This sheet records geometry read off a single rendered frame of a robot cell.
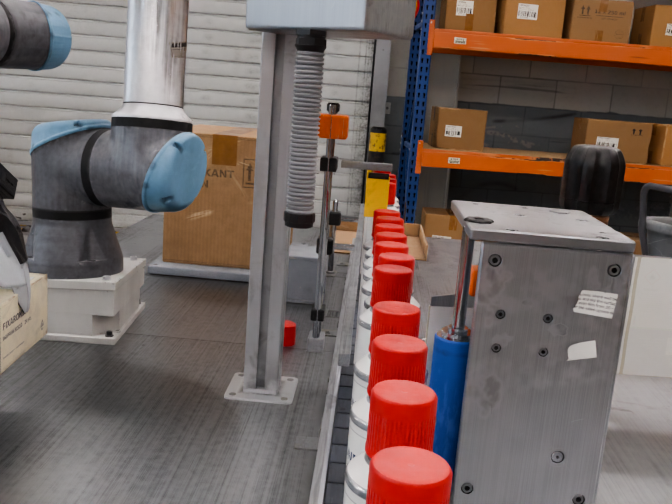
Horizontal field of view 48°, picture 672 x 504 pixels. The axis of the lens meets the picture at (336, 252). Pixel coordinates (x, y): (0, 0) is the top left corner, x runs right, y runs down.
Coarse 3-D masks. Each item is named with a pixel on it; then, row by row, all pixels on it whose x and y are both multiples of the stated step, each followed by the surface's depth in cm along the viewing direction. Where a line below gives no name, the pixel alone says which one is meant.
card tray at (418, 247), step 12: (336, 228) 217; (348, 228) 217; (408, 228) 216; (420, 228) 212; (336, 240) 202; (348, 240) 203; (408, 240) 210; (420, 240) 208; (336, 252) 188; (348, 252) 188; (408, 252) 194; (420, 252) 195
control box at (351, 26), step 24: (264, 0) 84; (288, 0) 82; (312, 0) 80; (336, 0) 78; (360, 0) 76; (384, 0) 78; (408, 0) 82; (264, 24) 85; (288, 24) 82; (312, 24) 80; (336, 24) 79; (360, 24) 77; (384, 24) 79; (408, 24) 82
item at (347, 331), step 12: (360, 216) 164; (360, 228) 150; (360, 240) 138; (360, 252) 128; (348, 288) 104; (348, 300) 98; (348, 312) 93; (348, 324) 88; (348, 336) 84; (348, 348) 80; (348, 360) 78
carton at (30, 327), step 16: (0, 288) 85; (32, 288) 88; (0, 304) 80; (16, 304) 84; (32, 304) 88; (0, 320) 80; (16, 320) 84; (32, 320) 89; (0, 336) 80; (16, 336) 84; (32, 336) 89; (0, 352) 80; (16, 352) 85; (0, 368) 80
